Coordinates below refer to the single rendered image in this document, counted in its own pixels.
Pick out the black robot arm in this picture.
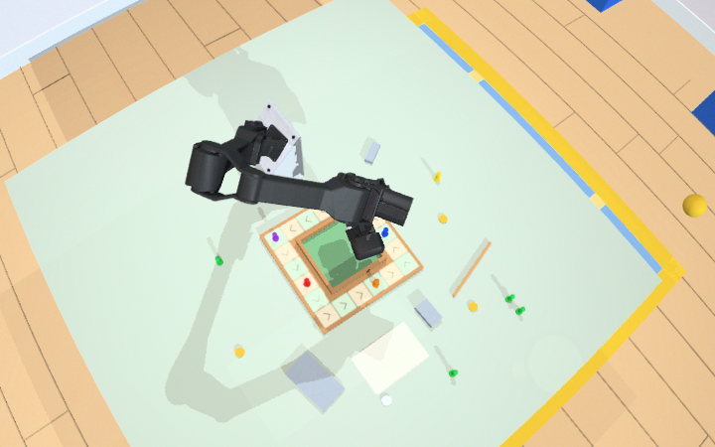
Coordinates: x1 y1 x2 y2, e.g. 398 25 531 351
185 120 414 226

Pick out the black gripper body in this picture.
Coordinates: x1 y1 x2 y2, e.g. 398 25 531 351
346 224 385 261

